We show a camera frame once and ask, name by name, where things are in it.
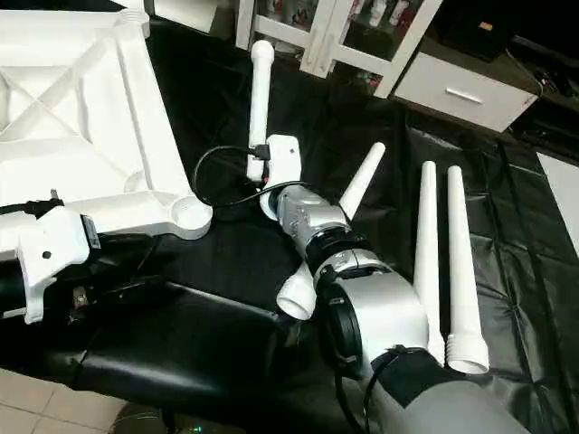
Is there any white plastic table top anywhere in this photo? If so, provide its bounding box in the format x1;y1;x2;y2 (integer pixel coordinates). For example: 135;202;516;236
0;9;214;264

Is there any white plastic table leg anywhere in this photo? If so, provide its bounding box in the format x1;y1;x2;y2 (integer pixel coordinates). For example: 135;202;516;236
275;142;387;321
413;161;447;368
246;40;276;221
444;165;491;376

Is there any black mat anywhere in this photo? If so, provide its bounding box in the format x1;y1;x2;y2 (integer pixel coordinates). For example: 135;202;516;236
0;14;579;434

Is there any white glass door cabinet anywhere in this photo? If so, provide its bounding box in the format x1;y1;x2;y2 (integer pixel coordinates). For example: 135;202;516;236
234;0;445;99

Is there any white drawer unit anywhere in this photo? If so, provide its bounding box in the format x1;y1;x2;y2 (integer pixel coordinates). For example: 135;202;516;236
393;51;543;135

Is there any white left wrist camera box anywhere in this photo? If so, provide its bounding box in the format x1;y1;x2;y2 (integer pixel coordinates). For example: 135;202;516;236
15;207;100;326

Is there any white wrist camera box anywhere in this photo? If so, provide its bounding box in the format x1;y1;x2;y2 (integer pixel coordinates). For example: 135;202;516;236
261;135;302;192
15;207;100;326

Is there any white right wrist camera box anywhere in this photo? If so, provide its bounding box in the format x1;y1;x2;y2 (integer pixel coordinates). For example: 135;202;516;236
261;135;302;192

